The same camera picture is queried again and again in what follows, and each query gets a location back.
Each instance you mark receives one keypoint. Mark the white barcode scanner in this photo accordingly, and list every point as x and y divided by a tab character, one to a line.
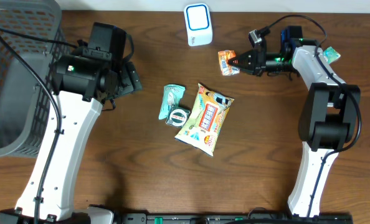
198	24

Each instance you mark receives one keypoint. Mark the yellow snack bag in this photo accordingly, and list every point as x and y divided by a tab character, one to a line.
204	124

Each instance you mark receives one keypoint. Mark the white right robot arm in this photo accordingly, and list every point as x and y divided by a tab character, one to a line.
330	120

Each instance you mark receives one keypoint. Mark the round dark green packet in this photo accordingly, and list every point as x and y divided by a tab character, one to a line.
177	116

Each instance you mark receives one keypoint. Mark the mint green snack packet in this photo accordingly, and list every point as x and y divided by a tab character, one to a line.
171	97

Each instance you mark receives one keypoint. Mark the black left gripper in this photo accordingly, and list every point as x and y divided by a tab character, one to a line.
131	76

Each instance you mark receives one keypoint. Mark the small teal white packet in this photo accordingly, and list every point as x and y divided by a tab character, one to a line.
331	55

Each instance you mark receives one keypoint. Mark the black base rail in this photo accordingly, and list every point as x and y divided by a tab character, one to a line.
255	217

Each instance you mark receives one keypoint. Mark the grey plastic mesh basket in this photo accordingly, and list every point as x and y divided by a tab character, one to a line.
24	107

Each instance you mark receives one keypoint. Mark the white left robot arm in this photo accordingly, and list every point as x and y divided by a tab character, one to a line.
82	84

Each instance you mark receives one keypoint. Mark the small orange juice carton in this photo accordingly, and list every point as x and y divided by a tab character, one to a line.
226	69

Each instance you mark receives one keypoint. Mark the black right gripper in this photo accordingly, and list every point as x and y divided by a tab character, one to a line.
256	60

